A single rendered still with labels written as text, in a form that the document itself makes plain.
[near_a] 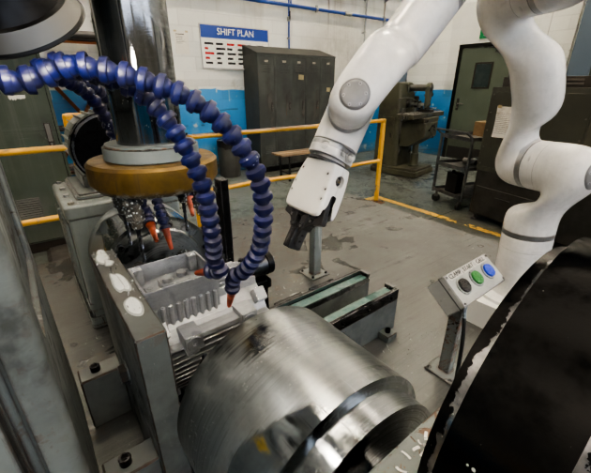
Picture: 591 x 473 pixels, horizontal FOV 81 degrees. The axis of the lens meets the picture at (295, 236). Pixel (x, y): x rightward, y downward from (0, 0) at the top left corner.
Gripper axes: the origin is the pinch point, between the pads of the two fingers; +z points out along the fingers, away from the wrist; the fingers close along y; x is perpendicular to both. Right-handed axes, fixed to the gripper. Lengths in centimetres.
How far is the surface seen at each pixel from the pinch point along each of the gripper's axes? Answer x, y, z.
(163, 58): 31.6, 2.2, -15.9
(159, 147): 28.8, 0.1, -5.3
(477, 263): -34.2, -19.1, -9.8
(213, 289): 11.9, 1.1, 12.9
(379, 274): -66, 21, 4
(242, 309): 6.9, -2.1, 14.5
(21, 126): 25, 323, 20
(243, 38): -203, 504, -224
